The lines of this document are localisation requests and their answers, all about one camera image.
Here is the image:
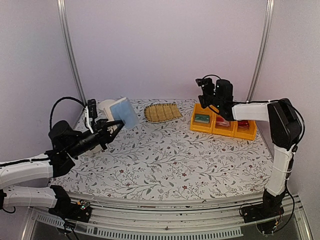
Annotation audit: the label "red cards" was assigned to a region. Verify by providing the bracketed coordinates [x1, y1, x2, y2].
[237, 120, 250, 129]

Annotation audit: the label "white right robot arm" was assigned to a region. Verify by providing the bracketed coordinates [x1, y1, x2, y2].
[195, 75, 305, 197]

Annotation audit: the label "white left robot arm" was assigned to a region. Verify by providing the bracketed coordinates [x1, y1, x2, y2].
[0, 119, 125, 213]

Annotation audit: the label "cream ceramic mug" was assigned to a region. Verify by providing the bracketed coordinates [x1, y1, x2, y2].
[89, 145, 103, 154]

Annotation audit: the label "small white bowl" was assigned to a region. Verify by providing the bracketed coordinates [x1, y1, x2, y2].
[98, 99, 116, 111]

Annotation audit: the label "green item in bin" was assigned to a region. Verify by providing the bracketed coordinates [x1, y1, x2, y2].
[194, 113, 211, 124]

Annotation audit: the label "yellow bin left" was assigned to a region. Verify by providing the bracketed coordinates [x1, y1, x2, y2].
[190, 103, 214, 134]

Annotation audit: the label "yellow bin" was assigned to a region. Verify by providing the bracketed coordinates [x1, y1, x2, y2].
[212, 114, 237, 137]
[190, 103, 214, 134]
[234, 120, 257, 141]

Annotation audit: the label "pink red item in bin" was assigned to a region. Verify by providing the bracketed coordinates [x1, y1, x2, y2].
[216, 115, 230, 127]

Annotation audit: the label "yellow bin middle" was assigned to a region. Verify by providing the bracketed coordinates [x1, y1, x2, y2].
[212, 114, 237, 137]

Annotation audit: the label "woven bamboo tray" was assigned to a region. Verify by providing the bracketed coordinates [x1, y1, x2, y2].
[144, 103, 182, 124]

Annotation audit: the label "yellow bin right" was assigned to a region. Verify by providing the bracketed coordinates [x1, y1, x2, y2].
[234, 120, 257, 141]

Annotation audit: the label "floral patterned table mat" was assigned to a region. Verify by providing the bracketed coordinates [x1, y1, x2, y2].
[51, 99, 273, 201]

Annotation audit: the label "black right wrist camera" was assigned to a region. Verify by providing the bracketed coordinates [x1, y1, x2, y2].
[195, 77, 215, 92]

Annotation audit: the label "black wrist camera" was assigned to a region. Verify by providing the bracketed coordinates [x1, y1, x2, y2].
[195, 77, 215, 92]
[84, 98, 98, 134]

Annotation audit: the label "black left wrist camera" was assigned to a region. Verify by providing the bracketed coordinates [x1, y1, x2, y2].
[84, 98, 98, 134]

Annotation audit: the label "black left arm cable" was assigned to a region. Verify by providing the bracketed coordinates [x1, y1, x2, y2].
[49, 96, 85, 128]

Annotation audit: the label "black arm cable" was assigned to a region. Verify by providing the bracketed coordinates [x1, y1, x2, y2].
[202, 73, 306, 151]
[49, 96, 85, 128]

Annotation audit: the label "aluminium frame post right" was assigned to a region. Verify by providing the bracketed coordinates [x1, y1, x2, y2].
[246, 0, 275, 101]

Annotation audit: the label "aluminium frame post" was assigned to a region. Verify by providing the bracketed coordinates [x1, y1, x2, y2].
[56, 0, 87, 104]
[246, 0, 275, 101]

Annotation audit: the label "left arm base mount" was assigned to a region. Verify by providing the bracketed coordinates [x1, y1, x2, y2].
[48, 185, 93, 223]

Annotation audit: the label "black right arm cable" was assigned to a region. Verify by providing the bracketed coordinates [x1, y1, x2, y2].
[202, 73, 306, 151]

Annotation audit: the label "aluminium front rail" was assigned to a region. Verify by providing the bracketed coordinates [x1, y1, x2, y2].
[21, 193, 313, 240]

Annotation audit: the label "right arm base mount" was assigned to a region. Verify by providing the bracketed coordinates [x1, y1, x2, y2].
[239, 190, 286, 223]

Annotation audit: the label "aluminium frame post left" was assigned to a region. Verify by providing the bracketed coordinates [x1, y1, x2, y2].
[56, 0, 87, 104]

